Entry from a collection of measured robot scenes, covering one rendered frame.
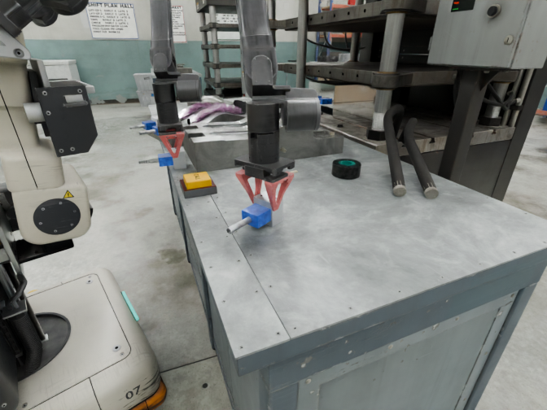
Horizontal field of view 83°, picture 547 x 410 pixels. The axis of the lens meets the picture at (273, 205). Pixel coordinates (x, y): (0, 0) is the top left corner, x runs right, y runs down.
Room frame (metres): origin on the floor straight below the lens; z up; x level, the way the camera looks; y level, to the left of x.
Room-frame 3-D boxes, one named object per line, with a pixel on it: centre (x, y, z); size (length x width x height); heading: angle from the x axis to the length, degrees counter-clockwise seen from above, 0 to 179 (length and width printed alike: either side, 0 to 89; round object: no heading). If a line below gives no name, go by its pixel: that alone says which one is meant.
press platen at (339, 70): (1.94, -0.55, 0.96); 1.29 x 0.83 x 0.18; 23
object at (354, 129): (1.95, -0.54, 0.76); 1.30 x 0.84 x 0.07; 23
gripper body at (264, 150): (0.56, 0.02, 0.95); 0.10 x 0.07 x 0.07; 51
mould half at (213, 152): (1.06, 0.04, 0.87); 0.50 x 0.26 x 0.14; 113
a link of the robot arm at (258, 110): (0.56, 0.01, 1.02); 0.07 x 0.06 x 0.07; 95
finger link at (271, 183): (0.55, 0.01, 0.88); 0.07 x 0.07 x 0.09; 51
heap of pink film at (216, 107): (1.35, 0.26, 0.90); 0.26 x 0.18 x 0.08; 130
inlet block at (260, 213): (0.53, 0.04, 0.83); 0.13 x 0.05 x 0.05; 141
